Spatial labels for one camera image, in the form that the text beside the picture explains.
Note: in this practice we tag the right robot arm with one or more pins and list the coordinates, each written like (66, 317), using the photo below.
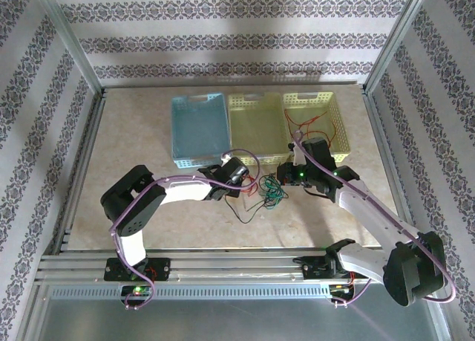
(371, 211)

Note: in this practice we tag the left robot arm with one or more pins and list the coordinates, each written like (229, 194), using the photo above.
(185, 188)

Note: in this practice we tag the yellow perforated plastic basket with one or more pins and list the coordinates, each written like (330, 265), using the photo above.
(315, 107)
(256, 129)

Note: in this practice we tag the blue perforated plastic basket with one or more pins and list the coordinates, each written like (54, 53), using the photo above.
(200, 133)

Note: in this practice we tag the aluminium mounting rails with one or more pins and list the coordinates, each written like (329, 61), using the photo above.
(237, 263)

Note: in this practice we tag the metal sheet panel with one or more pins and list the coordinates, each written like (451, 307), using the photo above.
(222, 318)

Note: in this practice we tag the small board with green light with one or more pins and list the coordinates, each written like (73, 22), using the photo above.
(137, 290)

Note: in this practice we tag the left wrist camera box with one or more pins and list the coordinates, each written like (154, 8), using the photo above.
(226, 157)

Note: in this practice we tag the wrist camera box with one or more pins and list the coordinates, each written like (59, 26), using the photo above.
(226, 157)
(297, 153)

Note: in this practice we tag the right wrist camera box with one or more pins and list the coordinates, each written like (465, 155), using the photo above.
(297, 153)

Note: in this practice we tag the right aluminium side rail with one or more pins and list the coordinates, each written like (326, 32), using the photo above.
(389, 162)

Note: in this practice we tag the aluminium side rail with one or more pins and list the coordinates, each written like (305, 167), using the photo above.
(85, 162)
(389, 162)

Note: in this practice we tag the aluminium back rail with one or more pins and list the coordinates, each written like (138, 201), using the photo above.
(230, 84)

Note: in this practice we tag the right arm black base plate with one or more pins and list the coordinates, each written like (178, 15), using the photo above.
(315, 270)

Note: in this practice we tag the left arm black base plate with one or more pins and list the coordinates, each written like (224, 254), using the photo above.
(163, 268)

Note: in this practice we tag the left aluminium side rail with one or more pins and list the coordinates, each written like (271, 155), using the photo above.
(85, 162)

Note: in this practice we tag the right aluminium frame post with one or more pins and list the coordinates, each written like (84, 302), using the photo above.
(397, 32)

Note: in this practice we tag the aluminium frame post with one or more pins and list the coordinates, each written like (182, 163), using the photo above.
(397, 32)
(63, 36)

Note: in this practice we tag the left aluminium frame post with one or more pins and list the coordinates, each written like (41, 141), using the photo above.
(63, 36)

